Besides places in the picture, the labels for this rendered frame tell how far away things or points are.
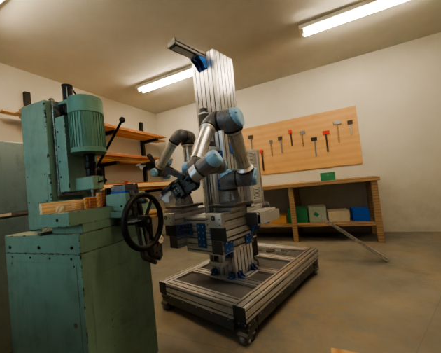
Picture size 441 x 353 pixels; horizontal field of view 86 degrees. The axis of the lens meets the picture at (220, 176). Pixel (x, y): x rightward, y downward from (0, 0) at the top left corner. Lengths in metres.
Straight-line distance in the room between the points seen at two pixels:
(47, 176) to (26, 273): 0.50
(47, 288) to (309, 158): 3.72
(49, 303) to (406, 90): 4.52
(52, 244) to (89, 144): 0.51
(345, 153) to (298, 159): 0.71
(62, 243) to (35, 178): 0.50
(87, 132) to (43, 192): 0.43
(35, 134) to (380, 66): 4.28
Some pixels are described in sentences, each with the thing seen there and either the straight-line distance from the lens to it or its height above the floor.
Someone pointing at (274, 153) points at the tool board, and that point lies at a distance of 4.29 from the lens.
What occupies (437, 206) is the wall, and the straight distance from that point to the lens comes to 4.41.
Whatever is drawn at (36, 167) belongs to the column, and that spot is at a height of 1.16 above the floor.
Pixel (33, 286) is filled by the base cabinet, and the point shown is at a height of 0.55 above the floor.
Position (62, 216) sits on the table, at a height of 0.89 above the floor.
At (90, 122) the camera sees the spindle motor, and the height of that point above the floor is 1.35.
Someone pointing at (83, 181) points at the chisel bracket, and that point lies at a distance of 1.48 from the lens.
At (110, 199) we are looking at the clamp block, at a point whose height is 0.93.
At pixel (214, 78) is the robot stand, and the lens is 2.01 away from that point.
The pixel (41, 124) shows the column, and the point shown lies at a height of 1.38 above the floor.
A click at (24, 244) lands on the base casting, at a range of 1.57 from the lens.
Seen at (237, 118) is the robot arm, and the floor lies 1.31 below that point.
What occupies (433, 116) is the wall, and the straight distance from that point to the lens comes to 4.44.
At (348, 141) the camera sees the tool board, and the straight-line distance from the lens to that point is 4.20.
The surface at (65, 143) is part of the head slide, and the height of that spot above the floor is 1.26.
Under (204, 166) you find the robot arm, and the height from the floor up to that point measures 1.03.
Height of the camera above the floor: 0.95
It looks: 2 degrees up
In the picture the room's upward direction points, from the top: 6 degrees counter-clockwise
